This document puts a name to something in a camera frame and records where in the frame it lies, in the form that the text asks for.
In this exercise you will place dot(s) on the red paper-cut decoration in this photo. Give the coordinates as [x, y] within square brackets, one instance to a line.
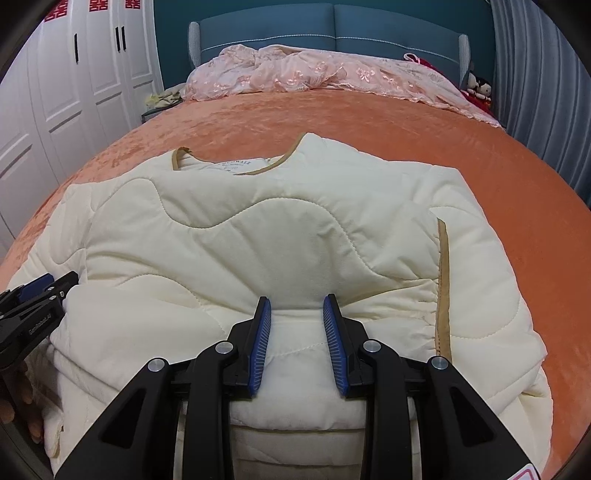
[54, 14]
[98, 5]
[135, 3]

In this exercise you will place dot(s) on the white wardrobe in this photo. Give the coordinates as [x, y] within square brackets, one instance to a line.
[69, 92]

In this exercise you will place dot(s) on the cream quilted jacket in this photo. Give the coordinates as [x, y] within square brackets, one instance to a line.
[258, 244]

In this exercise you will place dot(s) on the orange bed sheet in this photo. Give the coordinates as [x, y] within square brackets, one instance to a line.
[461, 152]

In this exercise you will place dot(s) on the blue upholstered headboard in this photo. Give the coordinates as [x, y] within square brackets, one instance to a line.
[277, 27]

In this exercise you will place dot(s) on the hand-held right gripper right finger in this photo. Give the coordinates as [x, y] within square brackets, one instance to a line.
[333, 341]

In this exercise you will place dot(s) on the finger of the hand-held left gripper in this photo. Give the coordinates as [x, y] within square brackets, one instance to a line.
[34, 285]
[64, 284]

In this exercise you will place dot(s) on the pair of dolls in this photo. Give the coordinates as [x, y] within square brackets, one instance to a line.
[479, 90]

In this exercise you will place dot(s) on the pale yellow cloth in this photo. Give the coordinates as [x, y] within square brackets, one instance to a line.
[162, 98]

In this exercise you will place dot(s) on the dark bedside table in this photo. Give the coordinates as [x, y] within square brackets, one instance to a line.
[152, 113]

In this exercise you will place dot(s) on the grey-blue curtain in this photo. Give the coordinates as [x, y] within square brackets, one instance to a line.
[540, 78]

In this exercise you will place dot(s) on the person's left hand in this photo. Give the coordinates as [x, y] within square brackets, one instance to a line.
[23, 392]

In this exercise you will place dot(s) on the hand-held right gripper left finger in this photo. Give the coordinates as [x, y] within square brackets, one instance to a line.
[259, 341]

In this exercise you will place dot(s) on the red cloth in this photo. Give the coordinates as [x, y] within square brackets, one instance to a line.
[422, 62]

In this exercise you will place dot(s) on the pink floral quilt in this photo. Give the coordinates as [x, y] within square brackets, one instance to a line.
[323, 74]

